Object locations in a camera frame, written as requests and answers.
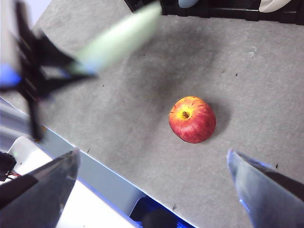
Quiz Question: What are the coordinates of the black plate rack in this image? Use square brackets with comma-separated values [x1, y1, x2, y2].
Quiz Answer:
[123, 0, 304, 26]

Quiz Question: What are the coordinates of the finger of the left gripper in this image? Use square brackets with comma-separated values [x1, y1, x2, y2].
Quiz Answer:
[35, 32, 76, 71]
[39, 72, 98, 98]

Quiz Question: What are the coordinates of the white base panel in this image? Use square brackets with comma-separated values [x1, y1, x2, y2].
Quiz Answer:
[0, 136, 140, 228]

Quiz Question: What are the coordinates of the black cable bundle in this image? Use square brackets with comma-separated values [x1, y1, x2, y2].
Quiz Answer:
[0, 151, 18, 181]

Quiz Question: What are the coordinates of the beige plate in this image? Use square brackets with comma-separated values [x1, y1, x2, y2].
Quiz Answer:
[258, 0, 292, 13]

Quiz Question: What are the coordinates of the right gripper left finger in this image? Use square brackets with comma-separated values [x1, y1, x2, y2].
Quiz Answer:
[0, 148, 81, 228]

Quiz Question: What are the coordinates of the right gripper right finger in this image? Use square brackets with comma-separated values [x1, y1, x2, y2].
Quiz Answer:
[226, 148, 304, 228]

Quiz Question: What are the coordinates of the red apple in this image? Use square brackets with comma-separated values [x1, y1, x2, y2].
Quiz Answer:
[168, 95, 217, 144]

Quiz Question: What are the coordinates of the blue plate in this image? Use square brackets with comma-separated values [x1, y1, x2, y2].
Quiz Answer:
[178, 0, 200, 8]

